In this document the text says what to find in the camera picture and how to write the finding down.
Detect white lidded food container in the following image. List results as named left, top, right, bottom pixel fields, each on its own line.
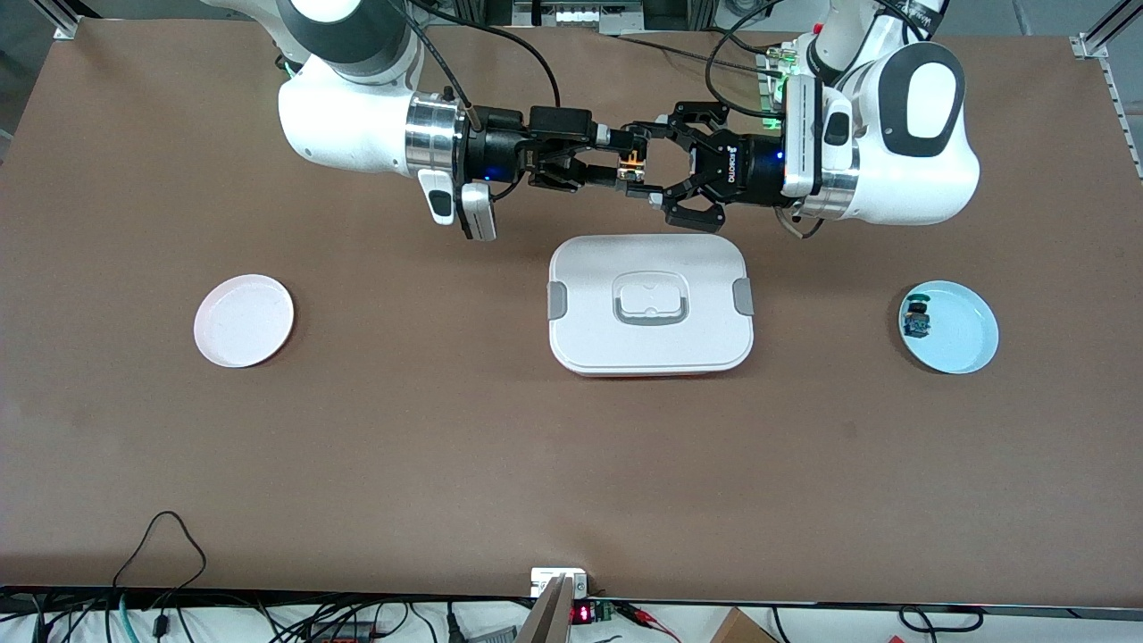
left=546, top=233, right=756, bottom=380

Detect silver equipment rack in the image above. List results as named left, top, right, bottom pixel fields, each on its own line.
left=454, top=0, right=715, bottom=37

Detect light blue plate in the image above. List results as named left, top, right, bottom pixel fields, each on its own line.
left=897, top=280, right=1000, bottom=375

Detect pink plate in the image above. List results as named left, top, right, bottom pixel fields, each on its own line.
left=193, top=273, right=296, bottom=369

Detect aluminium corner profile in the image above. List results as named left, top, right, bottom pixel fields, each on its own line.
left=1070, top=0, right=1143, bottom=62

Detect perforated metal strip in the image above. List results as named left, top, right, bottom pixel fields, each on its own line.
left=1100, top=54, right=1143, bottom=180

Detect small white device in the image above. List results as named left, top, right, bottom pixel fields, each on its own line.
left=530, top=567, right=590, bottom=599

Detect red alligator clip leads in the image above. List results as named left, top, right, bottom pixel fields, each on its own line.
left=616, top=602, right=681, bottom=640

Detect brown cardboard box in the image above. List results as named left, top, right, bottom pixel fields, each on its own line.
left=710, top=607, right=780, bottom=643

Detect aluminium profile bar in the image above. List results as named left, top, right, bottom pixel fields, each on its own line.
left=513, top=575, right=574, bottom=643

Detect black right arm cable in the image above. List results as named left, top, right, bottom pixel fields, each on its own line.
left=393, top=0, right=562, bottom=126

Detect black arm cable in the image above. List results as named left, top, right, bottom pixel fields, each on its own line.
left=705, top=0, right=947, bottom=117
left=393, top=0, right=562, bottom=126

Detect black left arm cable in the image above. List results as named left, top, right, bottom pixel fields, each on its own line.
left=705, top=0, right=947, bottom=117

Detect black base cable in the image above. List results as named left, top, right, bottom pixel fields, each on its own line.
left=600, top=32, right=778, bottom=79

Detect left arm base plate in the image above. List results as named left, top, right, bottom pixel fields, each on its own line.
left=757, top=46, right=791, bottom=113

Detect aluminium frame bracket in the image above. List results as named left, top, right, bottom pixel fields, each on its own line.
left=31, top=0, right=90, bottom=42

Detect black looped cable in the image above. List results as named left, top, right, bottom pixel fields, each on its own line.
left=112, top=510, right=209, bottom=617

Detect teal cable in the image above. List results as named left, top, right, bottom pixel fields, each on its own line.
left=105, top=591, right=137, bottom=643

